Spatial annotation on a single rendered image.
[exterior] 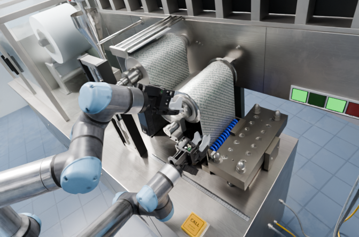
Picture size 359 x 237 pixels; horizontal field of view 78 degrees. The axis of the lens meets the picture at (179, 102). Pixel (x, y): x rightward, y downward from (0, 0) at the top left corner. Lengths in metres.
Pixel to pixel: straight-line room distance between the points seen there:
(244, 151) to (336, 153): 1.53
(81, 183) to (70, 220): 1.86
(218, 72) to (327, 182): 1.53
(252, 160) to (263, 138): 0.12
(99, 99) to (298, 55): 0.67
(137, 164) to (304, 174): 1.47
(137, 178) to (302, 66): 0.84
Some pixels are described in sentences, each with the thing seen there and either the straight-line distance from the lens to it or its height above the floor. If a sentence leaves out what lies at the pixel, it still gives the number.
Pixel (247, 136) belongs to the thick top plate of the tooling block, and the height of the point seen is 1.03.
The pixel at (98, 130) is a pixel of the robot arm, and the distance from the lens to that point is 0.58.
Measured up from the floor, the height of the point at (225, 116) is 1.10.
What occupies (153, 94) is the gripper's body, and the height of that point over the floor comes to 1.41.
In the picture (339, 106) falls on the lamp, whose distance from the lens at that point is 0.95.
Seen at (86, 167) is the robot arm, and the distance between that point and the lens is 0.50.
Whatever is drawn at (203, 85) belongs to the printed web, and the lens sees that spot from 0.82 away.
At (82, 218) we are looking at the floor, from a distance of 2.31.
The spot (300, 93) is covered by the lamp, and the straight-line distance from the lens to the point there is 0.96.
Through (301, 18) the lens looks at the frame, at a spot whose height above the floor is 1.47.
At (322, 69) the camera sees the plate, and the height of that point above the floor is 1.31.
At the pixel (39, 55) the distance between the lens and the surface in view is 1.54.
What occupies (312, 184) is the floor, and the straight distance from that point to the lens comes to 2.14.
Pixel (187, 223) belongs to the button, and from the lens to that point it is 0.93.
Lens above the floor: 1.77
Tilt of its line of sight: 38 degrees down
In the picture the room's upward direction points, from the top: 14 degrees counter-clockwise
